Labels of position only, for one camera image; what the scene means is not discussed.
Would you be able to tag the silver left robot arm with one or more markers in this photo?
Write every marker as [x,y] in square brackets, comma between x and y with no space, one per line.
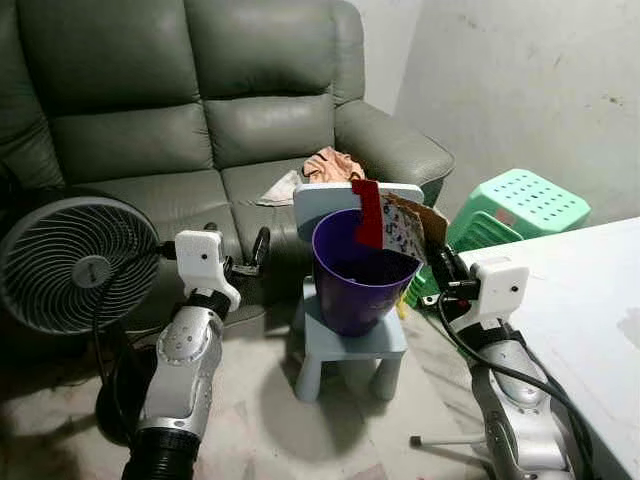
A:
[185,355]

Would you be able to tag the red wrapper trash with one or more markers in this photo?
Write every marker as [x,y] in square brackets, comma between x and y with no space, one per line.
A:
[369,215]

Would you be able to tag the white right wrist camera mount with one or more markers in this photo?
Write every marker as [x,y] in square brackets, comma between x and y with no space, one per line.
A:
[497,290]

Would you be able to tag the green slatted plastic stool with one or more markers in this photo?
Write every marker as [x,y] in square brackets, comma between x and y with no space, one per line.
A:
[485,232]

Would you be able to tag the pink crumpled cloth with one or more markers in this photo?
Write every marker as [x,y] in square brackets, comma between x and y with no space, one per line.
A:
[333,165]

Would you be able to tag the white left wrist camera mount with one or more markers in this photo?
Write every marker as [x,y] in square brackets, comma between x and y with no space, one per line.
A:
[203,260]

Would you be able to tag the purple plastic rubbish bin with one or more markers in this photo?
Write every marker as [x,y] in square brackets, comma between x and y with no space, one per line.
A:
[355,295]

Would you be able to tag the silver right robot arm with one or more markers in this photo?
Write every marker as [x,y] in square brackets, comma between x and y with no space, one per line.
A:
[520,415]

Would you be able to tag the black round floor fan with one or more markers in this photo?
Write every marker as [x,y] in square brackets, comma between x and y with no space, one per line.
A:
[60,262]

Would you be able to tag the white grey flat cloth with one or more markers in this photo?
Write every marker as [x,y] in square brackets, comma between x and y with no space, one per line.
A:
[282,190]

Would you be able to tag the patterned cardboard carton trash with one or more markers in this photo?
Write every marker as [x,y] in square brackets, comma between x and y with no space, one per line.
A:
[405,230]

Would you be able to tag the grey-green leather sofa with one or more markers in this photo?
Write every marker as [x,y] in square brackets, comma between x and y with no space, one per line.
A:
[150,130]

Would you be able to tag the green perforated plastic stool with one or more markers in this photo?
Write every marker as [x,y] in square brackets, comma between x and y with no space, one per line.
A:
[535,200]

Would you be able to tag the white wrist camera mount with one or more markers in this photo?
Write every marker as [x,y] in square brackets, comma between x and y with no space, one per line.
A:
[203,260]
[497,290]

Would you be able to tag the light blue child chair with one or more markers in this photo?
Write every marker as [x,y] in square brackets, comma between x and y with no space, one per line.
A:
[340,350]

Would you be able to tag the white rod with black tip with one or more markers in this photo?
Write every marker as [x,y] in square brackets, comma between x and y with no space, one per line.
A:
[445,439]

